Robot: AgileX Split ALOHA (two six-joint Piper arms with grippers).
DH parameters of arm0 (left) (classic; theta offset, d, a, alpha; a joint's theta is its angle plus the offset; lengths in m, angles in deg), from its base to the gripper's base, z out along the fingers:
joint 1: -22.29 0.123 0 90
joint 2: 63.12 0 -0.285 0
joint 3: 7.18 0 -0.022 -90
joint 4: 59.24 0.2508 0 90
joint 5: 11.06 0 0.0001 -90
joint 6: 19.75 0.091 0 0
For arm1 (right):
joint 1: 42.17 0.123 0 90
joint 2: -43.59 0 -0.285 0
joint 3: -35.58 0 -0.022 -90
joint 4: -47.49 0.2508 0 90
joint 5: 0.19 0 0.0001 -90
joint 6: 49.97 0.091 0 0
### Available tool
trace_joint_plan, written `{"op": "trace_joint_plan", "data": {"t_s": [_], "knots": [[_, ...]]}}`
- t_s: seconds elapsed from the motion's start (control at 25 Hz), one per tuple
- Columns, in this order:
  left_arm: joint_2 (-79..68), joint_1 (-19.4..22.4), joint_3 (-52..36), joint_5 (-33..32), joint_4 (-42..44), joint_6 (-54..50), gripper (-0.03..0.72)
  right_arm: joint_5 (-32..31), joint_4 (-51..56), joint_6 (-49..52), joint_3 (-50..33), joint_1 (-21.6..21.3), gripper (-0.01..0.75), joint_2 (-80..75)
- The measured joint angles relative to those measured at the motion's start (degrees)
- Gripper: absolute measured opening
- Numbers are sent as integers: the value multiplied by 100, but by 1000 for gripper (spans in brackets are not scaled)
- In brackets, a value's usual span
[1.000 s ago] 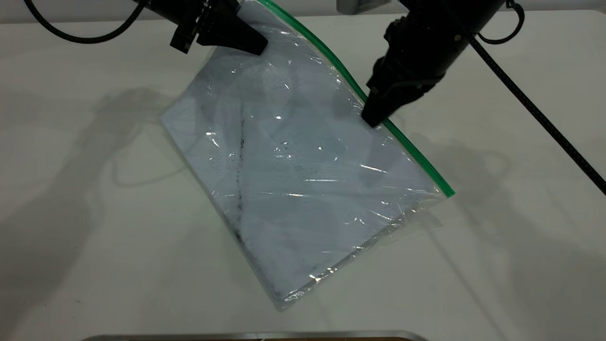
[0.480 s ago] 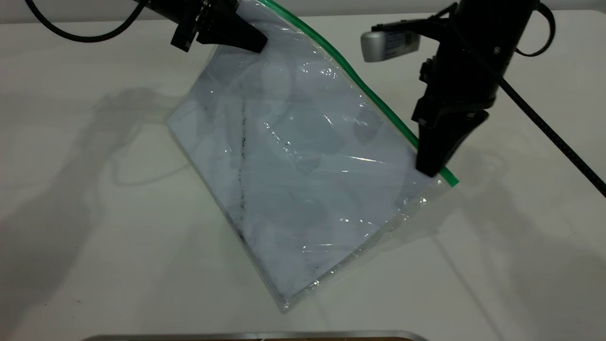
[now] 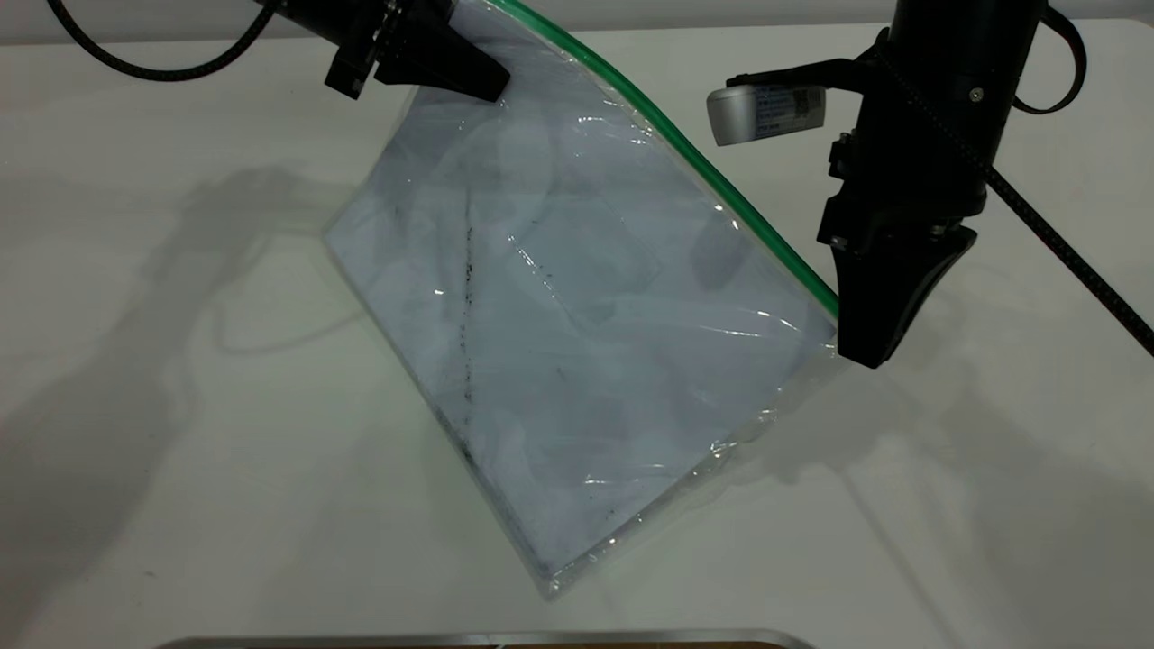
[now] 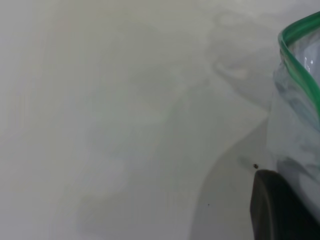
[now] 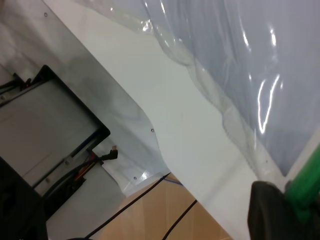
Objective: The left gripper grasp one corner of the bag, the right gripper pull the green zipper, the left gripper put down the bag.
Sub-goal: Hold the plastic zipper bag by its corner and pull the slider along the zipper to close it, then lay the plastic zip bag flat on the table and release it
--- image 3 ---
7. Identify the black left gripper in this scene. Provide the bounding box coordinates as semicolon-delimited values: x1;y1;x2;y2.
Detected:
270;0;510;102

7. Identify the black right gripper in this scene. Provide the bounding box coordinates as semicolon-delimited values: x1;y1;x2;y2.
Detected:
817;135;986;369

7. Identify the clear zip bag green zipper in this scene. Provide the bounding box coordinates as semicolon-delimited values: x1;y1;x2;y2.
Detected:
323;0;841;600

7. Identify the silver metal rim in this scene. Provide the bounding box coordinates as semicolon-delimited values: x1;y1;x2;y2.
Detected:
153;628;817;649

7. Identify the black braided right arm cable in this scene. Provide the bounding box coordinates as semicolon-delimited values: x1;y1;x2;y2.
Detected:
879;5;1154;357

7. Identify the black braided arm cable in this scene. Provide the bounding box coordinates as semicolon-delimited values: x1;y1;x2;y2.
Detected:
879;5;1154;357
45;0;280;82

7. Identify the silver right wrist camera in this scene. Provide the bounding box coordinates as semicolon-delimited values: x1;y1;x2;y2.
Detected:
706;59;893;148

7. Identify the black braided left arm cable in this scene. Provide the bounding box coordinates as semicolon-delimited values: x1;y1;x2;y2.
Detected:
45;0;280;82

